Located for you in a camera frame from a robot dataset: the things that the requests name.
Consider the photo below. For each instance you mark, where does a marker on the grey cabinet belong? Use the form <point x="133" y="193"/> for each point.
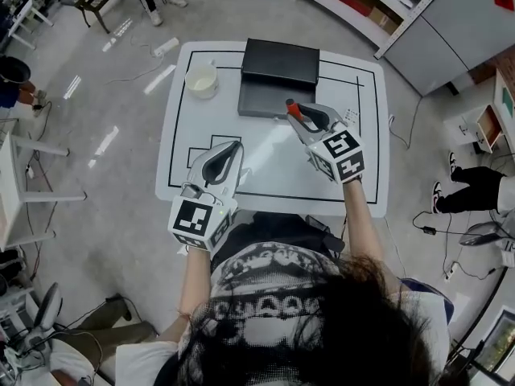
<point x="454" y="34"/>

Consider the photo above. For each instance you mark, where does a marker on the large white side table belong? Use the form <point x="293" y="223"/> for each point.
<point x="10" y="183"/>

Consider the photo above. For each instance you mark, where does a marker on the small white power strip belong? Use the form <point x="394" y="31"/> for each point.
<point x="450" y="271"/>

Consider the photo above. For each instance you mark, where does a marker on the white cup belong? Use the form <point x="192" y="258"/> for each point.
<point x="201" y="83"/>

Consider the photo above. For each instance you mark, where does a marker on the white drawer unit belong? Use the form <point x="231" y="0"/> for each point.
<point x="489" y="123"/>

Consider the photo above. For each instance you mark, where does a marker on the brown cardboard box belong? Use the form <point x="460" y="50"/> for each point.
<point x="384" y="20"/>

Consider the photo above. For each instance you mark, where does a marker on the black box lid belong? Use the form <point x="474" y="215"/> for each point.
<point x="279" y="60"/>

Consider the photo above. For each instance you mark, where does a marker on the black waist pack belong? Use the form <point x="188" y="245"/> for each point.
<point x="328" y="235"/>

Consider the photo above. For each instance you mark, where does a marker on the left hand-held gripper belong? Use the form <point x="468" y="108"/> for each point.
<point x="193" y="219"/>

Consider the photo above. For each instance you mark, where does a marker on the black and white patterned shirt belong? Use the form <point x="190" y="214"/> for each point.
<point x="261" y="296"/>

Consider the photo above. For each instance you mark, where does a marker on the black power adapter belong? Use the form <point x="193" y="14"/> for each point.
<point x="428" y="229"/>

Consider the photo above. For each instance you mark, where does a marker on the person's right forearm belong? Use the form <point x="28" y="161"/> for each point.
<point x="362" y="223"/>

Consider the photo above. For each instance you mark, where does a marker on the black framed monitor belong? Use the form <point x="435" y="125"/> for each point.
<point x="497" y="344"/>

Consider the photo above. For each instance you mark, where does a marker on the grey office chair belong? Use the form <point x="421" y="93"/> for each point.
<point x="46" y="308"/>

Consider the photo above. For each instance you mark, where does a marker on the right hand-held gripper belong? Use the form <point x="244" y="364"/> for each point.
<point x="342" y="155"/>

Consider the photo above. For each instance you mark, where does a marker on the person's left forearm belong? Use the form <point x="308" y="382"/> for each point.
<point x="195" y="284"/>

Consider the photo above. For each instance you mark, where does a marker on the dark grey container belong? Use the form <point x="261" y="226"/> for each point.
<point x="261" y="101"/>

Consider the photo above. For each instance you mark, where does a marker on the small white side table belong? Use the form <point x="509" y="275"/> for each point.
<point x="28" y="16"/>

